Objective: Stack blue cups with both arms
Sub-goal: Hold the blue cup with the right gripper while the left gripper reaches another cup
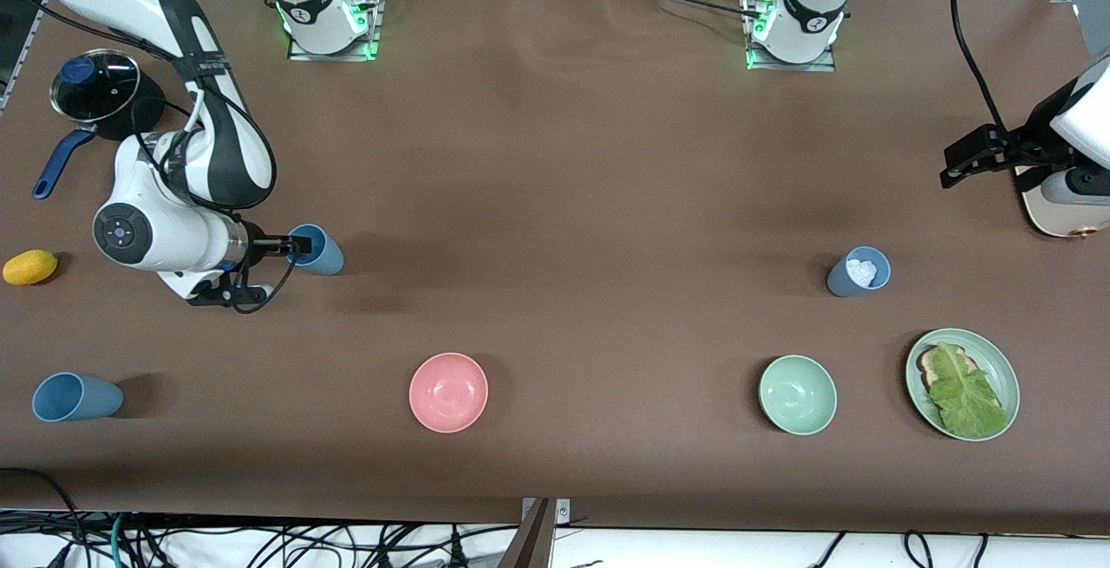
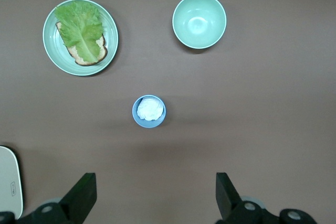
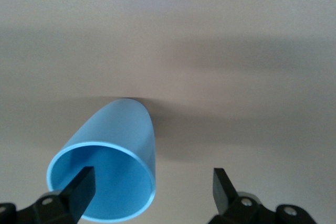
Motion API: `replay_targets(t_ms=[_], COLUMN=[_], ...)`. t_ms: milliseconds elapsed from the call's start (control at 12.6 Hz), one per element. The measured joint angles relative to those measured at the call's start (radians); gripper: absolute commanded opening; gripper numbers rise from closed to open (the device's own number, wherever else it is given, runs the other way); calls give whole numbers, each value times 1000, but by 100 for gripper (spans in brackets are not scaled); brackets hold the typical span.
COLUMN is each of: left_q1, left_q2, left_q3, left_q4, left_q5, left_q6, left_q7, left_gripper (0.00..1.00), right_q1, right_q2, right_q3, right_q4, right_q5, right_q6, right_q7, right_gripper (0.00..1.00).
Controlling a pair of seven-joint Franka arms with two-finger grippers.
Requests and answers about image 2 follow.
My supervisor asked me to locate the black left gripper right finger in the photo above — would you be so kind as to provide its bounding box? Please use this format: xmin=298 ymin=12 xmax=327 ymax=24
xmin=215 ymin=172 xmax=317 ymax=224

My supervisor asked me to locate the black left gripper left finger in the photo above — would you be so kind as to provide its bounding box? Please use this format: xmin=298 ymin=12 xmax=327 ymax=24
xmin=22 ymin=173 xmax=97 ymax=224

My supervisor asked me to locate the white toaster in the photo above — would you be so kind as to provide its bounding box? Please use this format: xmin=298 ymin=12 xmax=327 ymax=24
xmin=0 ymin=145 xmax=24 ymax=219

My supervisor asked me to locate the brown table cover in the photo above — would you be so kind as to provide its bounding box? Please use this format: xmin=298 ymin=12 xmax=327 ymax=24
xmin=0 ymin=0 xmax=336 ymax=224

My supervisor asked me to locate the blue plastic cup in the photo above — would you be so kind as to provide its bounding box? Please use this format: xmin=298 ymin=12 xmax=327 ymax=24
xmin=132 ymin=94 xmax=167 ymax=129

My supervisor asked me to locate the white crumpled filling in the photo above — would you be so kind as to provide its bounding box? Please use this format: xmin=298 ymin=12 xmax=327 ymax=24
xmin=136 ymin=97 xmax=164 ymax=122

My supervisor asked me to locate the toasted bread slice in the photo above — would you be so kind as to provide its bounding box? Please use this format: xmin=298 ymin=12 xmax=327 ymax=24
xmin=55 ymin=21 xmax=109 ymax=66

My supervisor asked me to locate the green round plate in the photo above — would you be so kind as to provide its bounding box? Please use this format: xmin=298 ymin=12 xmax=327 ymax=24
xmin=42 ymin=0 xmax=119 ymax=77

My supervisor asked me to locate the green lettuce leaf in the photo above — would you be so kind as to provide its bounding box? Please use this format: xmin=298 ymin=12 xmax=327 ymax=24
xmin=54 ymin=1 xmax=103 ymax=63

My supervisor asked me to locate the green bowl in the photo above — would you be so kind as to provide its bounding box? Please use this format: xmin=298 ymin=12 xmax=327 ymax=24
xmin=172 ymin=0 xmax=227 ymax=50

